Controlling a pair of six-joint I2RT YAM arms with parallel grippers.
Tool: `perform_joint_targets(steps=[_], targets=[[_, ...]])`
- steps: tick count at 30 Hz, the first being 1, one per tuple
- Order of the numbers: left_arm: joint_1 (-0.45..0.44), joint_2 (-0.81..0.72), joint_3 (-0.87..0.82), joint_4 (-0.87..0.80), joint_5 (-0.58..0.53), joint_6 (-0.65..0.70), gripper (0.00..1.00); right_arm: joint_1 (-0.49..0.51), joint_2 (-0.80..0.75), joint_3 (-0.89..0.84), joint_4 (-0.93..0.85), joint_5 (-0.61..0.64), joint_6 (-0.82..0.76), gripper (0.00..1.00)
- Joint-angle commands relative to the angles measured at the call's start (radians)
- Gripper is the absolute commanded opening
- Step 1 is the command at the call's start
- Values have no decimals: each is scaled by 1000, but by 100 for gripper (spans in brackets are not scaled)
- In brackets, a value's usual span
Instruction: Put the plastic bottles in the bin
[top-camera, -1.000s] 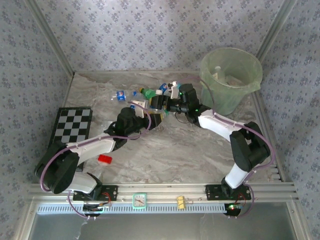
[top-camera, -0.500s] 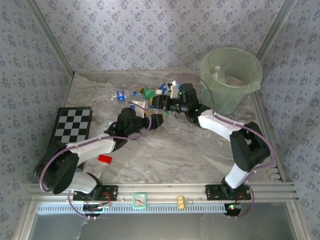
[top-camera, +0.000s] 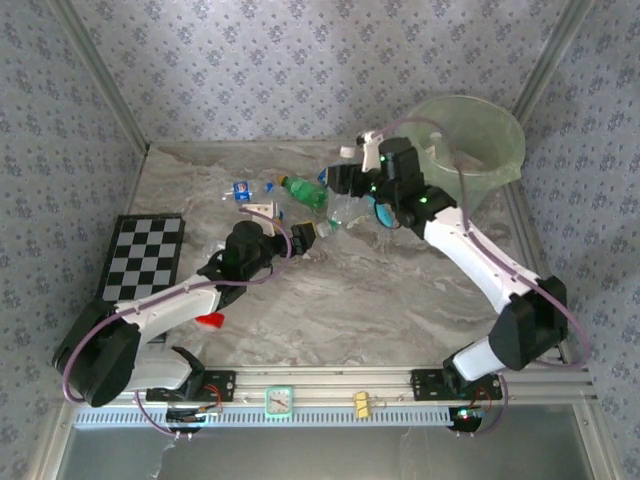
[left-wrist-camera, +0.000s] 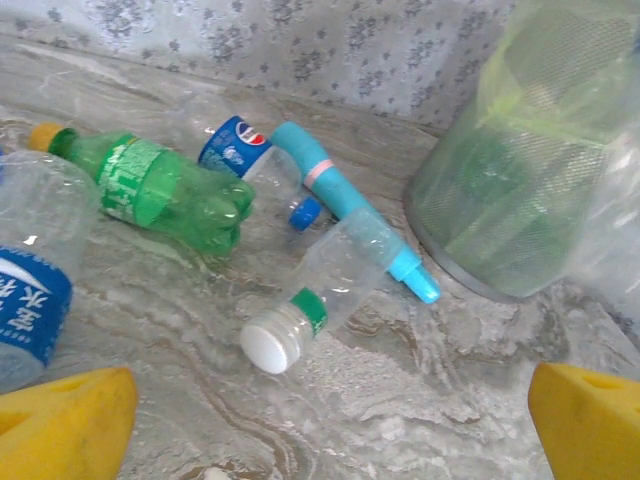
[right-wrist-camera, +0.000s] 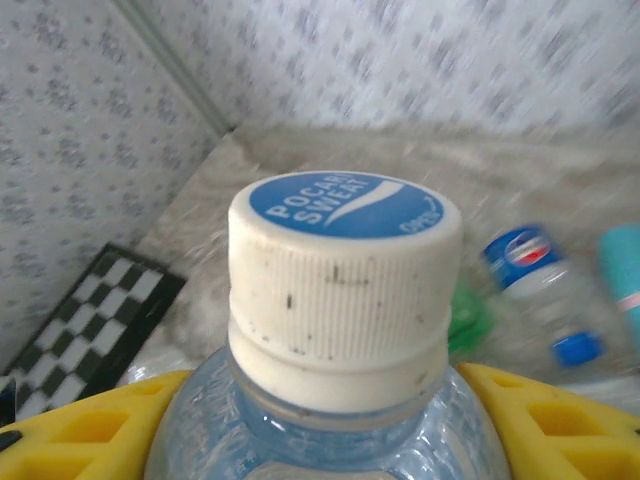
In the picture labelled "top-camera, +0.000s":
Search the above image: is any small teal clock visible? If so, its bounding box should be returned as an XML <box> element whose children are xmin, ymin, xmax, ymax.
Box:
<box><xmin>263</xmin><ymin>385</ymin><xmax>295</xmax><ymax>417</ymax></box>

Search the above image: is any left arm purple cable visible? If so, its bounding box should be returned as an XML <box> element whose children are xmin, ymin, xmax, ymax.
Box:
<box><xmin>62</xmin><ymin>207</ymin><xmax>296</xmax><ymax>441</ymax></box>

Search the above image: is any grey slotted cable duct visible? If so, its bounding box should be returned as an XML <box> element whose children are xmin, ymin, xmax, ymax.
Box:
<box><xmin>73</xmin><ymin>405</ymin><xmax>454</xmax><ymax>429</ymax></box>

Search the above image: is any green bottle yellow cap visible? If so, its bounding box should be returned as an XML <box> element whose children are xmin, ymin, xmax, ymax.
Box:
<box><xmin>277</xmin><ymin>173</ymin><xmax>331</xmax><ymax>210</ymax></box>

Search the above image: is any aluminium frame post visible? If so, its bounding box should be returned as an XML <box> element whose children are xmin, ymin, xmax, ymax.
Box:
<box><xmin>512</xmin><ymin>0</ymin><xmax>596</xmax><ymax>121</ymax></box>
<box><xmin>49</xmin><ymin>0</ymin><xmax>151</xmax><ymax>154</ymax></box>

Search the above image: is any clear square white-label bottle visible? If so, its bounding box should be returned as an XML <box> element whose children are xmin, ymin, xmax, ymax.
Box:
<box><xmin>422</xmin><ymin>130</ymin><xmax>451</xmax><ymax>161</ymax></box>

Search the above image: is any small circuit board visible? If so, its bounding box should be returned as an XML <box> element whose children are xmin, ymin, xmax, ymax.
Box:
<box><xmin>449</xmin><ymin>405</ymin><xmax>485</xmax><ymax>431</ymax></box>
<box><xmin>165</xmin><ymin>407</ymin><xmax>209</xmax><ymax>426</ymax></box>

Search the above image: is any clear bottle green cap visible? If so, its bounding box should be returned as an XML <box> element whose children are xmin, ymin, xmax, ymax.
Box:
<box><xmin>313</xmin><ymin>217</ymin><xmax>351</xmax><ymax>239</ymax></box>

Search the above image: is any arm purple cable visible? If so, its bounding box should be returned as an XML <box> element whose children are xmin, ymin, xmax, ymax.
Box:
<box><xmin>372</xmin><ymin>117</ymin><xmax>591</xmax><ymax>441</ymax></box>
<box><xmin>62</xmin><ymin>207</ymin><xmax>296</xmax><ymax>441</ymax></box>

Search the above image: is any green translucent bin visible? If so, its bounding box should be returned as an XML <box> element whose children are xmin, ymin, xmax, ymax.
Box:
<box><xmin>399</xmin><ymin>94</ymin><xmax>527</xmax><ymax>216</ymax></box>

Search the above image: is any turquoise marker pen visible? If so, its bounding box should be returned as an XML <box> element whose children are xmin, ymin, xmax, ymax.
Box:
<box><xmin>367</xmin><ymin>194</ymin><xmax>396</xmax><ymax>229</ymax></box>

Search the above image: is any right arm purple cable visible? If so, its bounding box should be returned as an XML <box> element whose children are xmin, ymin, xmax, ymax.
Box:
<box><xmin>372</xmin><ymin>117</ymin><xmax>591</xmax><ymax>441</ymax></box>

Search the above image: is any aluminium frame rail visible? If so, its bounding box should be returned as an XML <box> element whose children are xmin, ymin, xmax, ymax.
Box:
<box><xmin>197</xmin><ymin>367</ymin><xmax>596</xmax><ymax>407</ymax></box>

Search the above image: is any black grey chessboard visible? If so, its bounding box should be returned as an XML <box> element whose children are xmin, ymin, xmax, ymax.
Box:
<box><xmin>92</xmin><ymin>213</ymin><xmax>185</xmax><ymax>346</ymax></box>

